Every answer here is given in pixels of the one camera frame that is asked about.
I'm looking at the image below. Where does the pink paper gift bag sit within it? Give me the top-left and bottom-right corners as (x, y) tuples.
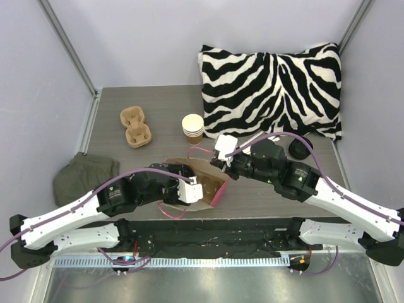
(158, 146), (230, 219)

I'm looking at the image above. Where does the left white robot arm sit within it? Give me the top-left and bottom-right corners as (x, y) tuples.
(9, 163), (203, 270)

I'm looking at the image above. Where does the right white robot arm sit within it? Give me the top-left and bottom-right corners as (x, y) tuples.
(210, 135), (403, 266)

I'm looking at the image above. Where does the white wrapped straw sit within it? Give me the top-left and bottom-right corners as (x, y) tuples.
(241, 133), (280, 148)

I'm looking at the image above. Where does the stack of black lids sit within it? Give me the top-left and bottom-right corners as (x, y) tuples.
(288, 139), (311, 160)

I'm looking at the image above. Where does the stack of paper cups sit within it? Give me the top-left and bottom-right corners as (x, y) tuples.
(181, 114), (204, 145)

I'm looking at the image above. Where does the brown pulp cup carrier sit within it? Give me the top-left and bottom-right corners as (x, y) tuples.
(120, 106), (152, 148)

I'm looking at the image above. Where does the zebra print pillow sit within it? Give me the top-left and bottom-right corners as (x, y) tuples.
(198, 43), (342, 141)

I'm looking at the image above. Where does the olive green cloth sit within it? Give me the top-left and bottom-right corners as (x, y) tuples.
(52, 152), (120, 207)

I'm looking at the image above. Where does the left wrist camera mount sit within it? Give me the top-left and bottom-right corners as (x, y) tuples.
(177, 176), (203, 204)

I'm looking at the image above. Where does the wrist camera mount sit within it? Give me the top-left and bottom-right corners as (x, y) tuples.
(177, 176), (203, 204)
(211, 134), (238, 171)

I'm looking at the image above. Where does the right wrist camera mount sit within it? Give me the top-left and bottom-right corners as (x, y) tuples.
(211, 134), (238, 171)

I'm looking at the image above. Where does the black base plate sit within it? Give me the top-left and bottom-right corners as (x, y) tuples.
(108, 218), (323, 259)

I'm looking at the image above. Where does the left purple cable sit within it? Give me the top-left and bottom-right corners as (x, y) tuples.
(0, 167), (196, 282)

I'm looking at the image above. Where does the purple cable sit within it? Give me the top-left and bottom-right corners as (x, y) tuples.
(225, 132), (404, 274)
(0, 167), (196, 282)

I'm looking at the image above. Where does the white slotted cable duct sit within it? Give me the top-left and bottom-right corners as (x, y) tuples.
(53, 255), (290, 268)

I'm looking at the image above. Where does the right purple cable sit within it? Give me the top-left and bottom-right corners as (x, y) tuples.
(225, 132), (404, 274)

